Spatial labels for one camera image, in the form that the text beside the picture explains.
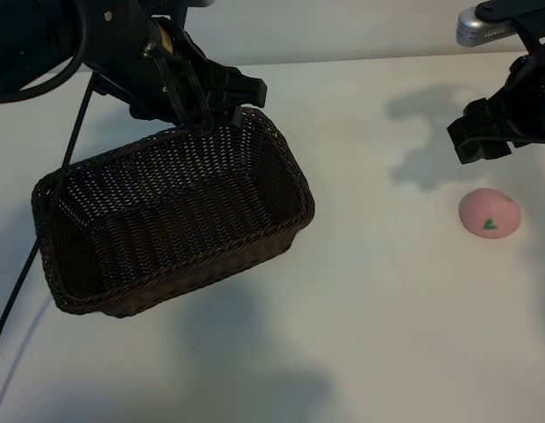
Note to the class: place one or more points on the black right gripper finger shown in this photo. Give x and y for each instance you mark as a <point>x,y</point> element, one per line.
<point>504,149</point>
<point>490,150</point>

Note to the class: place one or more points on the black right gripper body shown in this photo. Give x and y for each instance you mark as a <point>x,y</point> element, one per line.
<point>527,110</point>

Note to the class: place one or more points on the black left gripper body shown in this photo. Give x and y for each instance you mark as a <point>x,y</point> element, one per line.
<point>228,88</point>

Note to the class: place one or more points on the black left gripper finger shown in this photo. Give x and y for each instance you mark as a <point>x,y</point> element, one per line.
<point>237,118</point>

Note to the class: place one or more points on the pink peach with green mark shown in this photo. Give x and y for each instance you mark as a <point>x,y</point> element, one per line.
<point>483,211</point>

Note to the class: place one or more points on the dark brown wicker basket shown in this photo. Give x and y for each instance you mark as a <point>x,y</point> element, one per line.
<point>166,220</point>

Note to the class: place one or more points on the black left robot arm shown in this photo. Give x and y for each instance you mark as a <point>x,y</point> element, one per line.
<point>25,44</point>

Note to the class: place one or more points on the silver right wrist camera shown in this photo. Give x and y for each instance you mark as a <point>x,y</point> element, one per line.
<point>474,28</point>

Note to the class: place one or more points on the black right camera bracket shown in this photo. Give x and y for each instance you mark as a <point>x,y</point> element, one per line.
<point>501,11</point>

